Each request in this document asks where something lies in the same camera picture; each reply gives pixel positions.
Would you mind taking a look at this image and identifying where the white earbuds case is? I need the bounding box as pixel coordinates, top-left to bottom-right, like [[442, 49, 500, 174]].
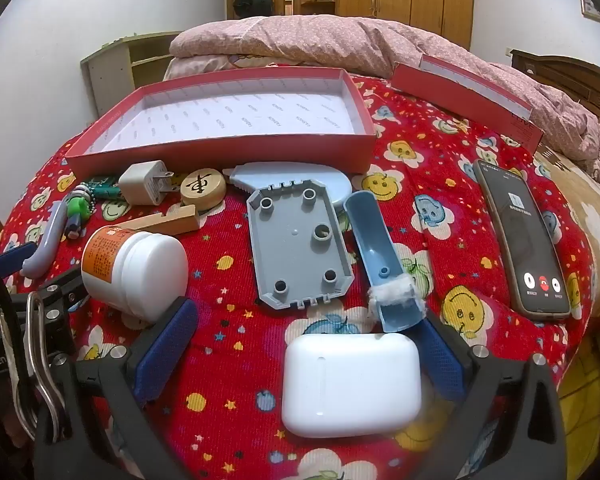
[[281, 332, 422, 438]]

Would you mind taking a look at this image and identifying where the lilac curved plastic handle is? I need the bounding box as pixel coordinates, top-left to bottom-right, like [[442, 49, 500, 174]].
[[21, 201, 67, 278]]

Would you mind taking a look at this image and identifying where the red smiley printed blanket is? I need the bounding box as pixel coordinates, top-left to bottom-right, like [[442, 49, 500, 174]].
[[0, 72, 596, 480]]

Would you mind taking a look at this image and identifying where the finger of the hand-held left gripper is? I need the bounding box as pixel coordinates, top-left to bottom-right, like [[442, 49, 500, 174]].
[[0, 241, 38, 274], [36, 265, 90, 312]]

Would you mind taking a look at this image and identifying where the light blue plastic piece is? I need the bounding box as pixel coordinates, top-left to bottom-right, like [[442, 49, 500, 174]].
[[227, 161, 353, 211]]

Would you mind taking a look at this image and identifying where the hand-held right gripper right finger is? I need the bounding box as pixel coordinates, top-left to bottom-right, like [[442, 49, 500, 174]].
[[414, 309, 567, 480]]

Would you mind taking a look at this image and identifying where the beige shelf unit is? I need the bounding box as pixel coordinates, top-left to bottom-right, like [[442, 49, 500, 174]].
[[80, 31, 183, 121]]

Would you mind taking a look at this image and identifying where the red cardboard box tray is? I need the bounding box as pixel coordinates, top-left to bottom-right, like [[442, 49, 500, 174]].
[[64, 67, 376, 175]]

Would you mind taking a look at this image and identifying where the green figure keychain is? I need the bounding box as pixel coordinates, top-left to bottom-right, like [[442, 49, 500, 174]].
[[62, 184, 92, 240]]

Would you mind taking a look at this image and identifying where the white bottle with orange label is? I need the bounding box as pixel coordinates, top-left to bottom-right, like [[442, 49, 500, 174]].
[[81, 226, 188, 322]]

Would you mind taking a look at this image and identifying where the blue plastic scoop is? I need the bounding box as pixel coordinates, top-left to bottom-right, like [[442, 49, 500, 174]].
[[343, 191, 427, 333]]

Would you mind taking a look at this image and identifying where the white charger plug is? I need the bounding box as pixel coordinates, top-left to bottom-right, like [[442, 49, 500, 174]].
[[117, 161, 175, 206]]

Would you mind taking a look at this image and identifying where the metal spring clip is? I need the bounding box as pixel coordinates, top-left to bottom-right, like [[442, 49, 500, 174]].
[[26, 289, 63, 443]]

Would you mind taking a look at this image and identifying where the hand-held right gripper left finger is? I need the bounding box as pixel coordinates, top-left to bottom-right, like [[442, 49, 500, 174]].
[[32, 296, 200, 480]]

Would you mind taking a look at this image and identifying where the notched wooden block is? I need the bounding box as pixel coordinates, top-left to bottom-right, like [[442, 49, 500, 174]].
[[111, 207, 200, 237]]

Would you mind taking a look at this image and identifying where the pink quilt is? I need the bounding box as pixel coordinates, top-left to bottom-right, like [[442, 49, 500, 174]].
[[167, 14, 600, 183]]

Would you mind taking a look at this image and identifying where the grey plastic plate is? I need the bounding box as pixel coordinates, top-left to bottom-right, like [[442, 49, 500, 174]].
[[246, 178, 355, 313]]

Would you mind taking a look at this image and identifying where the dark wooden headboard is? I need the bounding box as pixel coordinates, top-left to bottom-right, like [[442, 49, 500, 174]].
[[510, 49, 600, 136]]

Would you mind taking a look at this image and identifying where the black smartphone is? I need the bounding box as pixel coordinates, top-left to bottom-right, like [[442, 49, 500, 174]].
[[472, 159, 573, 322]]

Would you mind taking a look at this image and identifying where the red cardboard box lid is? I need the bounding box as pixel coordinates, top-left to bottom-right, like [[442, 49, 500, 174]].
[[391, 52, 545, 153]]

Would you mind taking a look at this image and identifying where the green printed tube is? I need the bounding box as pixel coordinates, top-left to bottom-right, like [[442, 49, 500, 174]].
[[87, 176, 126, 202]]

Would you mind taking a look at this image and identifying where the round wooden chess piece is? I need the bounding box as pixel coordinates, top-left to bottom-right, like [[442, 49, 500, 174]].
[[180, 167, 227, 208]]

